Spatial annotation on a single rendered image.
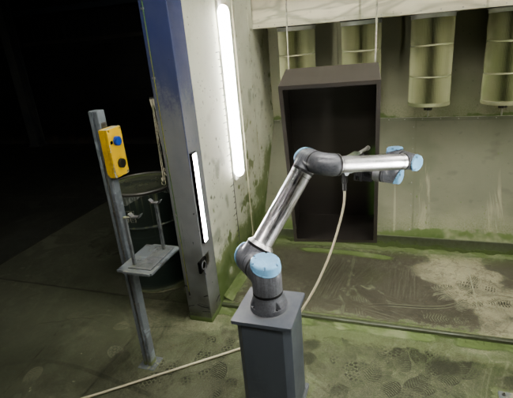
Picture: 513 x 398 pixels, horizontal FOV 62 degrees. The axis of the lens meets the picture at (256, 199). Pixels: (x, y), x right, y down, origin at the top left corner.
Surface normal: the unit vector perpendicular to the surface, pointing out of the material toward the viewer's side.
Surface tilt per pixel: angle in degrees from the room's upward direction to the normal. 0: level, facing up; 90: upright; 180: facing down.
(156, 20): 90
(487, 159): 57
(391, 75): 90
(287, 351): 90
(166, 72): 90
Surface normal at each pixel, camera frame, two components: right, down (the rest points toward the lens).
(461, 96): -0.31, 0.37
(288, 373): 0.45, 0.29
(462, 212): -0.31, -0.20
